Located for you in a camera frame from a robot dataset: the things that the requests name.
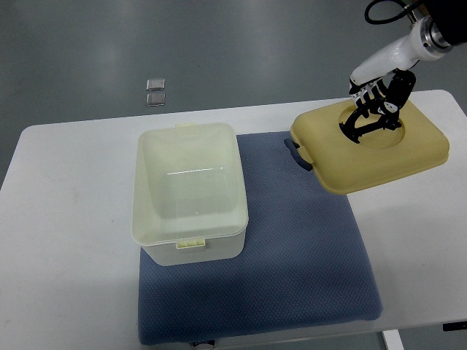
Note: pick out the white storage box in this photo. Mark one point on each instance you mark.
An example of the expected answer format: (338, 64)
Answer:
(189, 203)

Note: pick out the blue gray cushion mat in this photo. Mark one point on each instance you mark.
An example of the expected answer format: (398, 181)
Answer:
(303, 264)

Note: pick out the lower metal floor plate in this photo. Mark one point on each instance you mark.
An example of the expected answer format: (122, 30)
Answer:
(155, 99)

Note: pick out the metal floor plate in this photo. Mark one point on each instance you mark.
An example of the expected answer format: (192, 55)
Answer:
(155, 84)
(155, 99)

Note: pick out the white table leg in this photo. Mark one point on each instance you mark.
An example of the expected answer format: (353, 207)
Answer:
(392, 340)

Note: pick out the upper metal floor plate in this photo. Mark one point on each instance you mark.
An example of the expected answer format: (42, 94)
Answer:
(155, 84)

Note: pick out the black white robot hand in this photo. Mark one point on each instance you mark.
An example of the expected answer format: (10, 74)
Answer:
(382, 84)

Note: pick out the black table bracket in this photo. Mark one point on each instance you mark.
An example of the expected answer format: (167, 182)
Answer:
(454, 326)

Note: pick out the yellow box lid black handle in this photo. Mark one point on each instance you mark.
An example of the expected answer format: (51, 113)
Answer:
(342, 166)

